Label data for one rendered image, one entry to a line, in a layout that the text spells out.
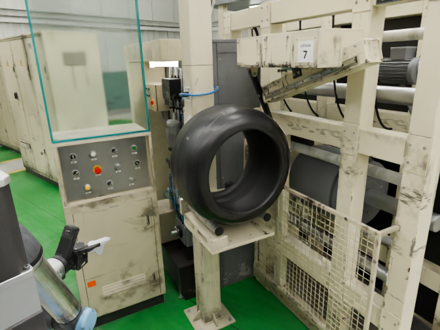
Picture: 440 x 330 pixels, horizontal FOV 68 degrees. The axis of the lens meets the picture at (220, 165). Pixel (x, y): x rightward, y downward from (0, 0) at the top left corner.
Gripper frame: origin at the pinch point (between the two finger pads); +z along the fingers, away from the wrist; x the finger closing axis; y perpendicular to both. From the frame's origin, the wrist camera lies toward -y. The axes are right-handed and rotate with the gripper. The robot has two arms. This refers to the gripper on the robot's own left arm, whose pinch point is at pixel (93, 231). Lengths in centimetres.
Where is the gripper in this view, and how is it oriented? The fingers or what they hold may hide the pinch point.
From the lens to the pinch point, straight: 137.7
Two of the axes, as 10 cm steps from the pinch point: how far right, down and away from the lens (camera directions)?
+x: 9.6, 1.8, -2.1
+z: 2.5, -3.0, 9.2
